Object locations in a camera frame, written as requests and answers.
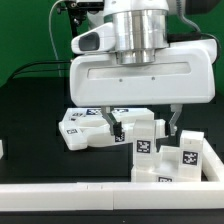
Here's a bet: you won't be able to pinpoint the white long chair side front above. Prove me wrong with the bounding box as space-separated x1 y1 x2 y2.
58 118 170 152

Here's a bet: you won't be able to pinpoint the white part at left edge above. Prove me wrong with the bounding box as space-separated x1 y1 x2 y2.
0 140 4 160

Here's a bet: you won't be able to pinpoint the white chair back panel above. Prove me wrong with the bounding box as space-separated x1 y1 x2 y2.
63 108 154 121

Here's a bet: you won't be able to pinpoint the white long chair side rear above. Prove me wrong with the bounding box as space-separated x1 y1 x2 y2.
75 108 154 127

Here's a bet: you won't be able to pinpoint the white long chair side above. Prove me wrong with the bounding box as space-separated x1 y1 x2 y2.
58 118 170 152
75 108 154 127

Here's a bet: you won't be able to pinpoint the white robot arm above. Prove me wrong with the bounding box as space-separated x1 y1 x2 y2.
70 0 218 135

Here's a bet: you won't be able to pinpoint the grey cable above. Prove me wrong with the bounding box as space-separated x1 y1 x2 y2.
48 0 68 78

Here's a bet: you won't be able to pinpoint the black cables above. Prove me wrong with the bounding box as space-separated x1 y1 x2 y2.
7 59 73 83

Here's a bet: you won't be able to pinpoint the black camera stand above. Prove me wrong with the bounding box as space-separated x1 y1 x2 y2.
56 0 106 61

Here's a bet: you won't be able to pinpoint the white chair seat part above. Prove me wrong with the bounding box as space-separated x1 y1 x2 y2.
131 145 186 182

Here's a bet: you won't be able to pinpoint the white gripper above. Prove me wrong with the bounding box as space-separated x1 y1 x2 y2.
70 39 217 136

